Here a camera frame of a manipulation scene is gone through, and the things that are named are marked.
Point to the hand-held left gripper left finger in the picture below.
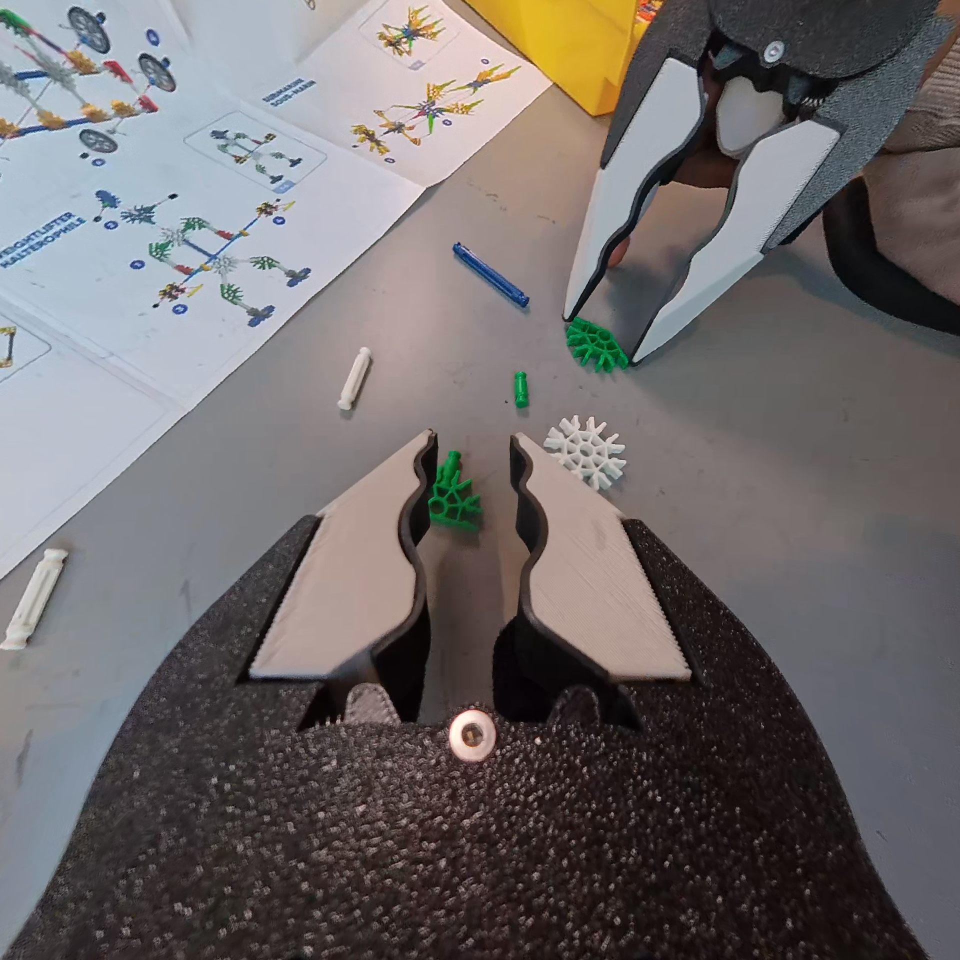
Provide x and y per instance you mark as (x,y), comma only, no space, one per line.
(338,600)

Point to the short green toy rod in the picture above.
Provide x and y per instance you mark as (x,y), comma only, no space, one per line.
(521,390)
(450,462)

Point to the stacked yellow storage bins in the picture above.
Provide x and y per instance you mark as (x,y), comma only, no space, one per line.
(570,45)

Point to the person's right forearm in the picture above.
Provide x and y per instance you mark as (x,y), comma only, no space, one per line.
(923,210)

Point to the green toy connector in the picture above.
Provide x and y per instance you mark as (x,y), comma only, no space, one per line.
(453,507)
(597,345)

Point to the blue toy rod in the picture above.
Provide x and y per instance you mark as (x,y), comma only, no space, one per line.
(491,276)

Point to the short white toy rod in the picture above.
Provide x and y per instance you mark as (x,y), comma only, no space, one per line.
(33,597)
(354,378)

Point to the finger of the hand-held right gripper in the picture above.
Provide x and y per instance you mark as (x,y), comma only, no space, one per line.
(638,165)
(765,210)

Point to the white snowflake toy connector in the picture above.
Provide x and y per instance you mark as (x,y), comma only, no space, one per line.
(585,450)

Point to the person's right hand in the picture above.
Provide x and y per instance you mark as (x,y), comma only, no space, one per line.
(698,168)

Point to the grey desk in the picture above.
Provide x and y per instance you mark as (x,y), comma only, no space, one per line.
(780,480)

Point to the toy instruction poster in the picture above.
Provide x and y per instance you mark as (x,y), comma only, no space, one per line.
(90,405)

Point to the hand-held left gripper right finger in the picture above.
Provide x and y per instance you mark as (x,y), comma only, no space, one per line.
(600,600)

